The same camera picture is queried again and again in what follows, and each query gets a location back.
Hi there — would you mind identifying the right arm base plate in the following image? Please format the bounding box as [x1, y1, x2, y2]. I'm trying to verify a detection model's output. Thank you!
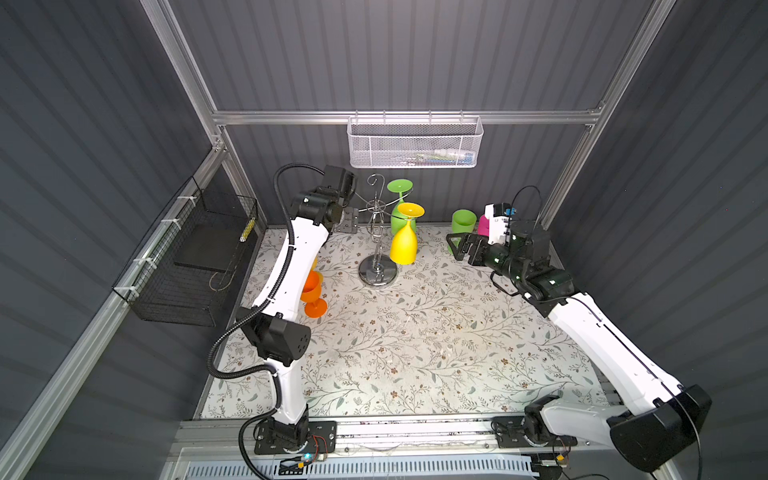
[490, 414, 578, 449]

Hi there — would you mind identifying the pink wine glass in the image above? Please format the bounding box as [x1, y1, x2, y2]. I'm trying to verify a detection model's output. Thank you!
[477, 215, 490, 237]

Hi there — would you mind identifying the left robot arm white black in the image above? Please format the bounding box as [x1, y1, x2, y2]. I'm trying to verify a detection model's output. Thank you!
[242, 163, 356, 425]

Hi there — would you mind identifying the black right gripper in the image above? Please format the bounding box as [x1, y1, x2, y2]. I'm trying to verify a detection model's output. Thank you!
[446, 232, 523, 285]

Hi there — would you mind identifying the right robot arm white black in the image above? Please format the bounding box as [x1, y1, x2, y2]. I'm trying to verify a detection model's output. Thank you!
[446, 219, 712, 473]

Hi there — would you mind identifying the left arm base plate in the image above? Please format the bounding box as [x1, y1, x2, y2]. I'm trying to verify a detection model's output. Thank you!
[253, 419, 338, 455]

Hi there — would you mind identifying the yellow wine glass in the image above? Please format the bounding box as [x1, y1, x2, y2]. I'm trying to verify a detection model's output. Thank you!
[390, 202, 425, 265]

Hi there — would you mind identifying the green wine glass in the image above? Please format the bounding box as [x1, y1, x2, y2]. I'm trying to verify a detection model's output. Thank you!
[446, 209, 477, 254]
[387, 179, 413, 235]

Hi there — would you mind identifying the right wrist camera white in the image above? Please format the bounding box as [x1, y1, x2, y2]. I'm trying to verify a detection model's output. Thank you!
[484, 202, 516, 245]

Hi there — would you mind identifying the yellow marker in basket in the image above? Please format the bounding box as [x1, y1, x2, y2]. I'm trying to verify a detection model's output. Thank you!
[239, 218, 256, 243]

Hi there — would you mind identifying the white wire mesh basket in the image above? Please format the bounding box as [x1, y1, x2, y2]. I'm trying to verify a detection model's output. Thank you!
[346, 114, 484, 169]

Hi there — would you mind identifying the white vented cable duct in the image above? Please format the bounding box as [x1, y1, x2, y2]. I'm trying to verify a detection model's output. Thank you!
[182, 454, 538, 480]

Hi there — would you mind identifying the black corrugated cable conduit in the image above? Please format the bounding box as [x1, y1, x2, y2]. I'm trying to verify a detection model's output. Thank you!
[206, 163, 328, 480]

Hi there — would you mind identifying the orange wine glass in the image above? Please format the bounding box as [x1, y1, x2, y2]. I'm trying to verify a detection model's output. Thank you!
[300, 270, 328, 319]

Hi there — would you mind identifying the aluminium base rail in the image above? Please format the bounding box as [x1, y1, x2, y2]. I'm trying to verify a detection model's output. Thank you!
[168, 412, 611, 461]

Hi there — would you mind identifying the black wire basket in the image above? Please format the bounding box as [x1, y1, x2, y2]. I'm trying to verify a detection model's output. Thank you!
[113, 180, 259, 327]

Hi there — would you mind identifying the chrome wine glass rack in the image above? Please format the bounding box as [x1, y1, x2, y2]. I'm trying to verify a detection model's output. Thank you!
[337, 173, 413, 288]

